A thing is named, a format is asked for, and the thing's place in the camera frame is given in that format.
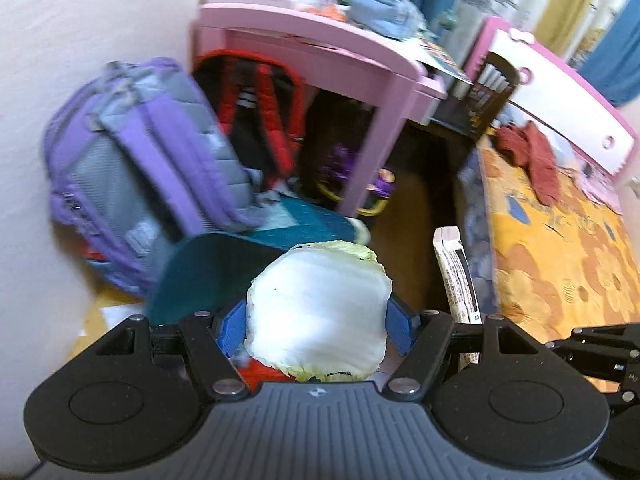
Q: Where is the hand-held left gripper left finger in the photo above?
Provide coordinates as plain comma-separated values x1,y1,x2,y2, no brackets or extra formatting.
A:
75,300,249,403

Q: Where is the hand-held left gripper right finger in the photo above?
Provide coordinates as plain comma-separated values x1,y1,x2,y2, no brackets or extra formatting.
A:
385,294,556,402

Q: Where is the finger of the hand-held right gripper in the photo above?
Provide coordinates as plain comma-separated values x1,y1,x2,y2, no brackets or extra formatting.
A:
545,324,640,383

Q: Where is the orange red candy wrapper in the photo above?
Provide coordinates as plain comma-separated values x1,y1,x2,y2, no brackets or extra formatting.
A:
239,357,288,386

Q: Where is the teal plastic trash bin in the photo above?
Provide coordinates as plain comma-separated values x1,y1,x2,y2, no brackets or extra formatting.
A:
146,232,298,328

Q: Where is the white paper carton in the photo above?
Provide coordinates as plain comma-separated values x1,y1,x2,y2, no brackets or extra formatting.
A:
432,226,482,366

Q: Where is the napa cabbage piece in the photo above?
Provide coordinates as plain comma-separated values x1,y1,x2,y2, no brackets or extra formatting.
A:
243,240,393,381

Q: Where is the pink bed with floral sheet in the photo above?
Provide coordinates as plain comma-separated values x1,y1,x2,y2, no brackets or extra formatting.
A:
455,15,640,392

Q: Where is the yellow rimmed basket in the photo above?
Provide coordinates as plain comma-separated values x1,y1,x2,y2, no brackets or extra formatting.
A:
315,180,394,217

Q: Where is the brown cardboard sheet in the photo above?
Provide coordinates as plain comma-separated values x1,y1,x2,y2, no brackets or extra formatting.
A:
70,297,151,356

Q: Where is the pink cloth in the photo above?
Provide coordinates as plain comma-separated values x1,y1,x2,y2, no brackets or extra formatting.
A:
575,160,623,213

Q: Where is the purple snack bag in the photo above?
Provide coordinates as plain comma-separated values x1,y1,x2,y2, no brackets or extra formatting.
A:
320,145,396,198

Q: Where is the purple grey backpack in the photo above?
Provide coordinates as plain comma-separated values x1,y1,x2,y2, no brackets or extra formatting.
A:
42,57,266,296

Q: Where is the red garment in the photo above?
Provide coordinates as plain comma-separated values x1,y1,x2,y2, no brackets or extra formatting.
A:
495,122,561,204

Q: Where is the red black backpack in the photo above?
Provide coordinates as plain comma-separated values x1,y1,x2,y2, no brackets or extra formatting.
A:
192,49,306,193

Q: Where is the dark wooden chair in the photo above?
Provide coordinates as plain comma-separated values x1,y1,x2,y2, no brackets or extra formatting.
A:
430,51,521,161

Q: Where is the illustrated magazine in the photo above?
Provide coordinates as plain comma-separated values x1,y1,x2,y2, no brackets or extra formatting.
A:
415,35,473,83

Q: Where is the pink desk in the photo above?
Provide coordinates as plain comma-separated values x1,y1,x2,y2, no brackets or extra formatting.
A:
192,0,448,216

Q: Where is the blue denim bag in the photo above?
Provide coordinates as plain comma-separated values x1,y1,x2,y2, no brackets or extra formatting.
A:
347,0,426,41

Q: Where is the orange item on desk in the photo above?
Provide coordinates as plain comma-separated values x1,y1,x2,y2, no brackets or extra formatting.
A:
307,2,348,21

